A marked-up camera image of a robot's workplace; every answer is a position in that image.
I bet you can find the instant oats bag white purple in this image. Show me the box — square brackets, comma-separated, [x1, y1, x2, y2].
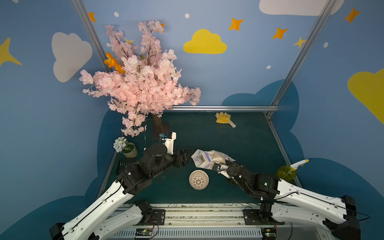
[192, 150, 235, 178]

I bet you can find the white woven breakfast bowl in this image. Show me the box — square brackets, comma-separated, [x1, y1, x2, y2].
[189, 170, 209, 191]

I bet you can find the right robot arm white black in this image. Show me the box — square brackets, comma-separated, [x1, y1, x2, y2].
[212, 161, 362, 240]

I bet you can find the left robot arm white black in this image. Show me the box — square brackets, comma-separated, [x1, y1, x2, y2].
[50, 143, 193, 240]

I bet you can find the yellow work glove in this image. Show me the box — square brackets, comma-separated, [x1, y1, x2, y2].
[215, 112, 236, 128]

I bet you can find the yellow green spray bottle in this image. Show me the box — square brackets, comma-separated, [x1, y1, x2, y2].
[276, 159, 309, 182]

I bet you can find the small potted white flower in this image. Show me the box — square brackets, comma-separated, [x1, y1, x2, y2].
[113, 137, 138, 158]

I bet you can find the right green circuit board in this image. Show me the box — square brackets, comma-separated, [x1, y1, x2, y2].
[261, 228, 277, 240]

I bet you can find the green circuit board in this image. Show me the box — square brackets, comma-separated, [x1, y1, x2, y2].
[261, 228, 277, 240]
[135, 228, 154, 238]

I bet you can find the left green circuit board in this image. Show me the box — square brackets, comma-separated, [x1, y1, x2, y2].
[135, 228, 154, 238]

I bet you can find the pink cherry blossom tree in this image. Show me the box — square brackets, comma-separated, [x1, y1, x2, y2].
[80, 20, 201, 137]

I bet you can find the orange butterfly decoration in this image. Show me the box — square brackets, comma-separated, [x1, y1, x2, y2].
[104, 53, 125, 74]

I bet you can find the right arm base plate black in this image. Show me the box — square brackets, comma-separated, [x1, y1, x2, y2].
[243, 209, 285, 226]

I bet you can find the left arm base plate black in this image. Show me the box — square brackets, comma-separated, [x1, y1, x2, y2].
[137, 209, 166, 226]

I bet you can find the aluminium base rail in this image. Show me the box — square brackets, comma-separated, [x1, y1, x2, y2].
[106, 203, 334, 240]

